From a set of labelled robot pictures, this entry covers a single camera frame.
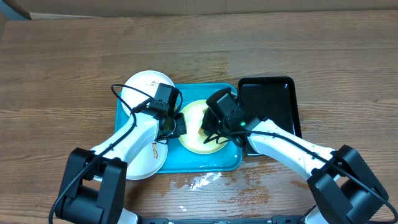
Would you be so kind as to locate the yellow-green rimmed plate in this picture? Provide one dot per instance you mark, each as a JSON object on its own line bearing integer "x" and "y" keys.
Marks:
{"x": 194, "y": 139}

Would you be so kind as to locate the white plate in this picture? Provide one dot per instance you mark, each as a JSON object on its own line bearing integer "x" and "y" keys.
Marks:
{"x": 147, "y": 162}
{"x": 146, "y": 81}

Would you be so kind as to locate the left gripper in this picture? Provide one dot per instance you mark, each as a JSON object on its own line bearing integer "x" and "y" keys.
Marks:
{"x": 181, "y": 128}

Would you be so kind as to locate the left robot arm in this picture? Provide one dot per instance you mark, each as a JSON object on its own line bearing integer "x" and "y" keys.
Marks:
{"x": 94, "y": 181}

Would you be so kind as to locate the black rectangular tray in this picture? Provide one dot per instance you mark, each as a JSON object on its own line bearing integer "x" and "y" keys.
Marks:
{"x": 273, "y": 98}

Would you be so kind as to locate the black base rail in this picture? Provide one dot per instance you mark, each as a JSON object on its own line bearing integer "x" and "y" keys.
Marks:
{"x": 278, "y": 219}

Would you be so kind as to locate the green yellow sponge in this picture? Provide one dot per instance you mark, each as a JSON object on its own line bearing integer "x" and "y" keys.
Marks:
{"x": 205, "y": 127}

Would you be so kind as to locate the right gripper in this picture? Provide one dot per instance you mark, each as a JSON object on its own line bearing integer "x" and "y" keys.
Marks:
{"x": 210, "y": 124}

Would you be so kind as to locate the grey metal bar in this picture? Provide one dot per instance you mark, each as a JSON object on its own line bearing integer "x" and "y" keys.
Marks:
{"x": 14, "y": 11}

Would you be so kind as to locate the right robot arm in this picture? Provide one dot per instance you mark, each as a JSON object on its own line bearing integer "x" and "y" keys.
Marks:
{"x": 343, "y": 186}

